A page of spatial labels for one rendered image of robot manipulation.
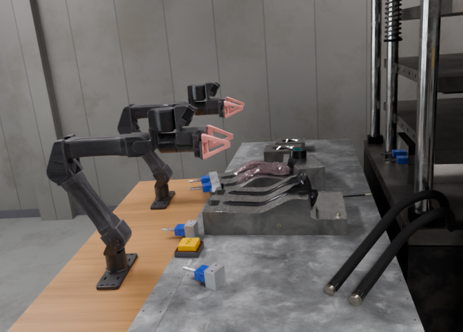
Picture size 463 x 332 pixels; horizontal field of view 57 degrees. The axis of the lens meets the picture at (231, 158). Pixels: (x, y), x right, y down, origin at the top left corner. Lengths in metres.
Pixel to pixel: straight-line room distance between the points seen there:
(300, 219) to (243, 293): 0.39
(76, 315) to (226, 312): 0.40
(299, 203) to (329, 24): 2.35
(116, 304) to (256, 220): 0.54
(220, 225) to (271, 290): 0.40
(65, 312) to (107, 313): 0.12
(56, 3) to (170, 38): 0.98
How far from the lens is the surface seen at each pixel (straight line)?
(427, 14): 1.52
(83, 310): 1.29
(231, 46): 3.60
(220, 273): 1.25
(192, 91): 1.78
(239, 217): 1.51
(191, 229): 1.52
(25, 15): 3.99
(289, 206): 1.47
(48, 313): 1.32
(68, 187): 1.33
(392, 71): 2.27
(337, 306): 1.17
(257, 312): 1.15
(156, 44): 3.70
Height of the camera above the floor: 1.47
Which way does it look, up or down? 16 degrees down
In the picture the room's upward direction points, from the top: 5 degrees counter-clockwise
